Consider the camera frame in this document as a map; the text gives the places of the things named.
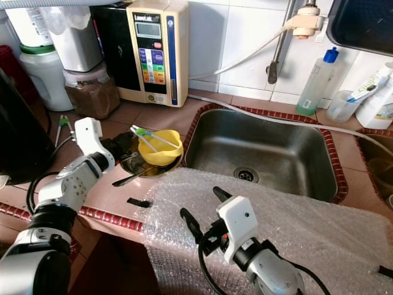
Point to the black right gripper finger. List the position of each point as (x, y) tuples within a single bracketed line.
[(194, 225), (222, 194)]

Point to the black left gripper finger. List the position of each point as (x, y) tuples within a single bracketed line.
[(132, 164), (132, 146)]

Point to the white chopsticks green blue joint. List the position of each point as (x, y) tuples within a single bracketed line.
[(139, 130)]

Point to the steel bowl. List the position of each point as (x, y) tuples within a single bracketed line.
[(153, 171)]

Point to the yellow plastic bowl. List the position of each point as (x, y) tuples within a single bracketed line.
[(163, 155)]

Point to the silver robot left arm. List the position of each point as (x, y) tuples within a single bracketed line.
[(73, 187)]

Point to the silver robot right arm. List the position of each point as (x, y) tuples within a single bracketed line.
[(276, 276)]

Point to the black tape strip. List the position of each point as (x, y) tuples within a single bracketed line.
[(139, 203)]

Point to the jar with brown contents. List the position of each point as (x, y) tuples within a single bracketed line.
[(92, 98)]

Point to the steel sink basin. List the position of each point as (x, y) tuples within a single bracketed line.
[(264, 150), (377, 166)]

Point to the white chopsticks green tip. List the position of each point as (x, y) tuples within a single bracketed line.
[(61, 121)]

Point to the beige water ionizer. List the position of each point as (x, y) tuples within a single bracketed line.
[(156, 61)]

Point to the thin white tube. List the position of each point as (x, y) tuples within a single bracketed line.
[(282, 118)]

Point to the black electric kettle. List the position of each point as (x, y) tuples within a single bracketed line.
[(21, 135)]

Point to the white plastic jug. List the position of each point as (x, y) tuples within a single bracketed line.
[(46, 83)]

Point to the bubble wrap sheet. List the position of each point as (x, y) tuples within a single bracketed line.
[(319, 233)]

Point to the translucent white plastic container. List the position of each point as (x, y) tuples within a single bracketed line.
[(77, 43)]

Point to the dark red plastic container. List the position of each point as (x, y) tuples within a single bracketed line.
[(12, 61)]

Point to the dish soap bottle blue cap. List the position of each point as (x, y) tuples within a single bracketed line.
[(316, 86)]

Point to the clear plastic cup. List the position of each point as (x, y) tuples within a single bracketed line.
[(341, 109)]

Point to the white filter cartridge green band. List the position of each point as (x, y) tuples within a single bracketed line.
[(31, 27)]

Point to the steel faucet pipe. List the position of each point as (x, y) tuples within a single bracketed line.
[(281, 46)]

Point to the beige faucet diverter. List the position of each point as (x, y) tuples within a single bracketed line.
[(307, 23)]

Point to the black tray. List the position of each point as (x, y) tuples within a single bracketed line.
[(362, 24)]

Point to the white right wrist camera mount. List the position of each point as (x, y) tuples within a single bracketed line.
[(239, 221)]

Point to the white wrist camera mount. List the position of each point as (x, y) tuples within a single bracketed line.
[(89, 135), (239, 221)]

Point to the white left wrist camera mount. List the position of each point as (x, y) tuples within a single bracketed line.
[(89, 135)]

